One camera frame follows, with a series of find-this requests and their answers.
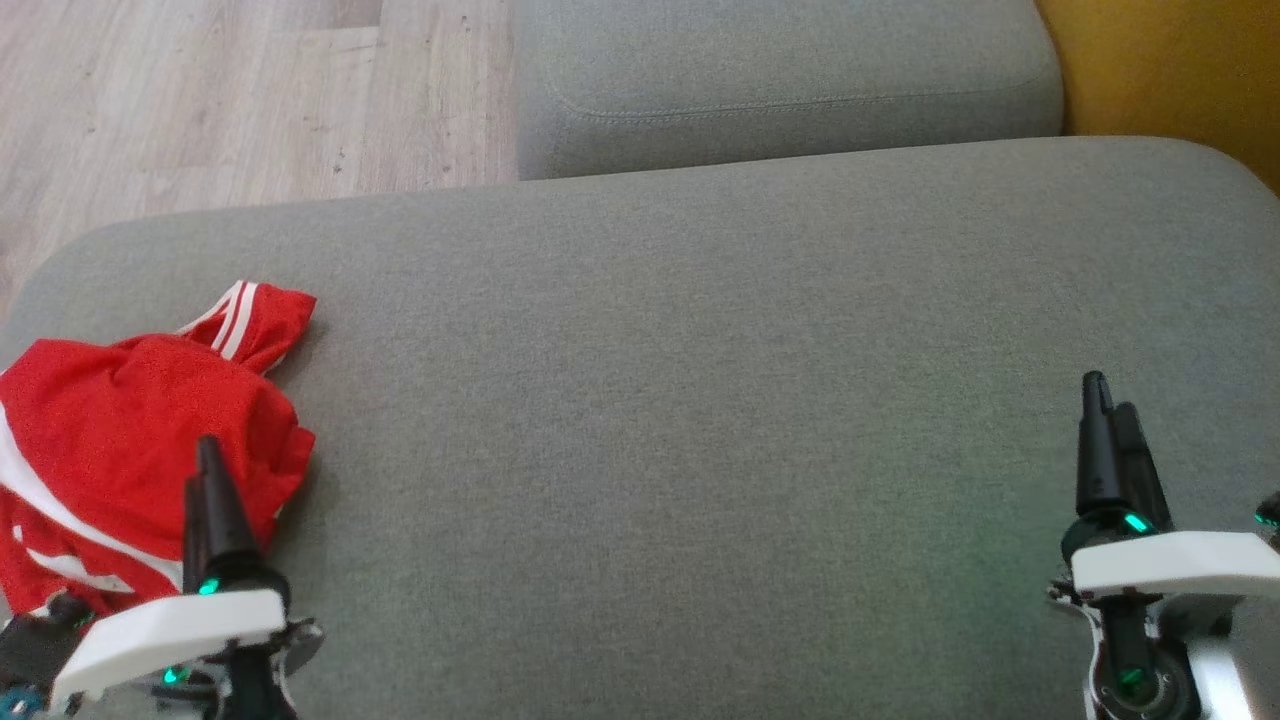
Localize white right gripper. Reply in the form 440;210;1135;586
1060;370;1280;601

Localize large grey sofa seat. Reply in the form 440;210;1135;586
0;137;1280;720

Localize small grey sofa cushion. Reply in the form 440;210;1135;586
512;0;1064;182

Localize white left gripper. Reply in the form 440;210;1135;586
50;435;292;703

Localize red basketball jersey white sleeves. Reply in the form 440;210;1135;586
0;280;318;619

